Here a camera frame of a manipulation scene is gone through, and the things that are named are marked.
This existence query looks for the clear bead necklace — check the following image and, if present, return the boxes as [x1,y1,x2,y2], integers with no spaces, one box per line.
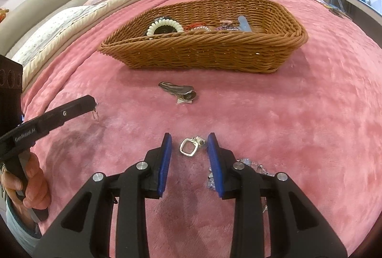
[207,158,276,190]

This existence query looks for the silver square ring pendant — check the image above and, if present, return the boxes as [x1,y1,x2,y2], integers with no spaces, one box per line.
[179,136,207,157]

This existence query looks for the white desk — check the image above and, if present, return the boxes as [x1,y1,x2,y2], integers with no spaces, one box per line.
[328,0,382,26]

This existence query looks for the person's left hand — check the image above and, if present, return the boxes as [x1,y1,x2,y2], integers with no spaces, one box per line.
[0,152,52,221]

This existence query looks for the silver duckbill hair clip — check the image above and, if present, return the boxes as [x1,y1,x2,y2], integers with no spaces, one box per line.
[158,82,198,104]

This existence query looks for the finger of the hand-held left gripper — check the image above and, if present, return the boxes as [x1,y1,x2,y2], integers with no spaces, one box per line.
[44,95,98,131]

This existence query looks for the brown wicker basket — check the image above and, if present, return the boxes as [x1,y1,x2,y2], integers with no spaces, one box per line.
[98,0,309,74]

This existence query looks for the beige quilt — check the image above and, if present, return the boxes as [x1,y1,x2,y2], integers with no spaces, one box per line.
[21,0,176,91]

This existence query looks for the person's left forearm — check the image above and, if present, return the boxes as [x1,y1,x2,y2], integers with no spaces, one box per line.
[5,198,43,239]

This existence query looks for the floral white pillow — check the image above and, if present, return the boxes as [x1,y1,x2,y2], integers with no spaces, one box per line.
[10,3,108,68]

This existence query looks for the colourful small things on bed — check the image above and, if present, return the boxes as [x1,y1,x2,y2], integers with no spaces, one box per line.
[313,0,353,20]

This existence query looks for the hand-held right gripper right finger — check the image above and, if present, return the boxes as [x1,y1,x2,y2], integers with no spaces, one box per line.
[207,133,348,258]

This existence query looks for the purple coil hair tie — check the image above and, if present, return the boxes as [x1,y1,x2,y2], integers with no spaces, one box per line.
[214,22,239,33]

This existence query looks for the light blue hair clip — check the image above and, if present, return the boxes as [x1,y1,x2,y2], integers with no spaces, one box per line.
[238,15,250,33]

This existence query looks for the black and white hair tie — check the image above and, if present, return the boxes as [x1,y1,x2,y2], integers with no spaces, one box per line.
[146,15,182,36]

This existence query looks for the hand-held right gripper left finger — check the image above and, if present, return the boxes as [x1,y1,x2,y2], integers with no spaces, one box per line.
[34,133,173,258]

